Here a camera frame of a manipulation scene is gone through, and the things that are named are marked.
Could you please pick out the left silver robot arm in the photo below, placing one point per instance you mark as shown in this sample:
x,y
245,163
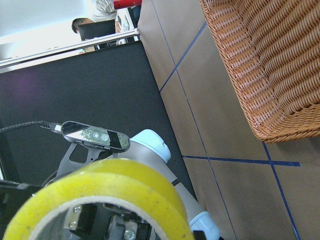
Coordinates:
x,y
148,148

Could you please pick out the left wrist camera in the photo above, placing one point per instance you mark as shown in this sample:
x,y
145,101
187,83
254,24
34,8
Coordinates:
x,y
94,139

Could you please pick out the red cylinder bottle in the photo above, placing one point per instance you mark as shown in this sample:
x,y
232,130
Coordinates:
x,y
121,4

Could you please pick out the black monitor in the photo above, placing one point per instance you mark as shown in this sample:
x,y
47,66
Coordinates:
x,y
97,29

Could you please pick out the yellow tape roll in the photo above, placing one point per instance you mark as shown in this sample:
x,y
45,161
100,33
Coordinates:
x,y
121,182

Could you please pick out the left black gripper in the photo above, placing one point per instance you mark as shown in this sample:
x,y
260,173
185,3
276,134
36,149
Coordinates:
x,y
88,221

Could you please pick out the seated person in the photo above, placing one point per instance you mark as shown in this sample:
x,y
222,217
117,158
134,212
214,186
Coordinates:
x,y
103,10

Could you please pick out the brown wicker basket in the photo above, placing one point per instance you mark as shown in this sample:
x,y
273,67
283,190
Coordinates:
x,y
271,51

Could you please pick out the aluminium frame post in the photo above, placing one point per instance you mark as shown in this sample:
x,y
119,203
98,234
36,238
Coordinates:
x,y
66,49

